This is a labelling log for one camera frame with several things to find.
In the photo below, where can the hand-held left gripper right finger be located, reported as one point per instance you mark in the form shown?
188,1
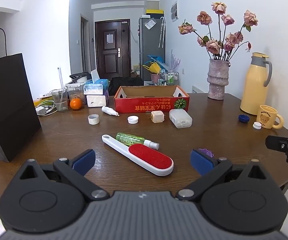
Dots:
201,162

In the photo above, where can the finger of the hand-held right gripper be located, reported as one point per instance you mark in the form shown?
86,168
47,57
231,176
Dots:
278,142

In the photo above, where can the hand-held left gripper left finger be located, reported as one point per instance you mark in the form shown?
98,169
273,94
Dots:
84,161

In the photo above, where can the blue bottle cap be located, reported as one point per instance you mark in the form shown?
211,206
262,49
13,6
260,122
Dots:
243,118

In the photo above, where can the tall white bottle cap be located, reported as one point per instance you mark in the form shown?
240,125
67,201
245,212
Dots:
93,120

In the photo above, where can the green spray bottle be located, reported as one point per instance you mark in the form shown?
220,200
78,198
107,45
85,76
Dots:
129,138

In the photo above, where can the white and red lint brush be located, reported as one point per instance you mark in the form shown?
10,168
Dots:
149,158

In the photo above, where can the white ribbed bottle cap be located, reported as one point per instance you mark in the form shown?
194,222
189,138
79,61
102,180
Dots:
133,120

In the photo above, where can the red cardboard box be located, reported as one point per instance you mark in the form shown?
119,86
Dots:
146,106

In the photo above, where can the yellow bear mug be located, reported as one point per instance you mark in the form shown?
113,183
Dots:
267,117

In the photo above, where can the small white cap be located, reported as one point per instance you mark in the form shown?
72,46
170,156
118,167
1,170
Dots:
257,125

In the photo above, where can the clear plastic box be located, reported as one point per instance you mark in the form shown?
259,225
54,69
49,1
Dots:
180,118

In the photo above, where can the small white dropper bottle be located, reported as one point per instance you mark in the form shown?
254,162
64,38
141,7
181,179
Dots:
109,110

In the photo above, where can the orange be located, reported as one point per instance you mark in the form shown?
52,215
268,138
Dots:
75,104

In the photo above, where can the yellow thermos jug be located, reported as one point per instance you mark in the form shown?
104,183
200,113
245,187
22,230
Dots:
253,90

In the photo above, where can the clear plastic cup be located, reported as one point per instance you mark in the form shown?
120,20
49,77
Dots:
60,102

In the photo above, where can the purple tissue pack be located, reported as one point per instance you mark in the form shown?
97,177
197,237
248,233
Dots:
106,97

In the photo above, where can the clear wrapped tissue pack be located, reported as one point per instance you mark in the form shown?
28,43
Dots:
92,89

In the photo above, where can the black and white appliance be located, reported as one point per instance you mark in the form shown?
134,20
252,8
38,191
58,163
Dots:
80,77

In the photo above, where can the white mop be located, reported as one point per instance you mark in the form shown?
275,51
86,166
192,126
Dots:
60,78

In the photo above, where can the black folding chair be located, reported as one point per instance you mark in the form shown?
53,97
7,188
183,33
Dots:
125,85

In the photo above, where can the metal rack cart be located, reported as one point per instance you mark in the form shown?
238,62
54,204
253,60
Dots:
169,78

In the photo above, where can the black paper bag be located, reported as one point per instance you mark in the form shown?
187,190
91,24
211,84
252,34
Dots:
9,105

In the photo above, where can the pink bucket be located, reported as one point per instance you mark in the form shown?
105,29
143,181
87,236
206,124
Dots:
155,78

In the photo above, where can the dark brown door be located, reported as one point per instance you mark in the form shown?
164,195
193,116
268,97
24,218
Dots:
112,62

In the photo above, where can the purple feathery decoration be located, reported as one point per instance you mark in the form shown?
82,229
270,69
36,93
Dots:
175,62

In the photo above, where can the grey refrigerator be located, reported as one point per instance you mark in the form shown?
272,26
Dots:
150,45

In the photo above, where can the clear folded umbrella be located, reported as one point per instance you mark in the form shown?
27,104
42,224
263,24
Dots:
162,32

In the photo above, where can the dried pink rose bouquet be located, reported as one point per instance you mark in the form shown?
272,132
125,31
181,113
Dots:
219,7

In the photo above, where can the yellow box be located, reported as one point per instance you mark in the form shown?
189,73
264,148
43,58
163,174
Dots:
154,12

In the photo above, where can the wall electrical panel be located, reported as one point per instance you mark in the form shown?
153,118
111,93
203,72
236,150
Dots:
174,11

